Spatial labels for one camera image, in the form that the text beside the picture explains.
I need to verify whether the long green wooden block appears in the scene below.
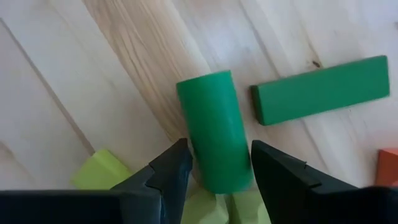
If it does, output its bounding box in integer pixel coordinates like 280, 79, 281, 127
250, 55, 391, 126

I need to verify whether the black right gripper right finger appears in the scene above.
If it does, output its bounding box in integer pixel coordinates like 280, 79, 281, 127
251, 139, 398, 224

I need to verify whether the lime green wooden block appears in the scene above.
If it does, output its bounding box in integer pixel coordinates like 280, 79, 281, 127
182, 188, 229, 224

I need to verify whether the orange-red wooden block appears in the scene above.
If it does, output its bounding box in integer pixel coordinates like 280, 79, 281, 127
374, 147, 398, 187

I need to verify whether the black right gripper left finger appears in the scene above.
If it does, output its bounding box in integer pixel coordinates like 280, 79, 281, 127
0, 138, 193, 224

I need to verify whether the green wooden cylinder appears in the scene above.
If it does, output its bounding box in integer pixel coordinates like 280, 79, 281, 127
176, 70, 254, 195

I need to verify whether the long lime green block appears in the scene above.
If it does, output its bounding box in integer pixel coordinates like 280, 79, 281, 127
70, 148, 133, 190

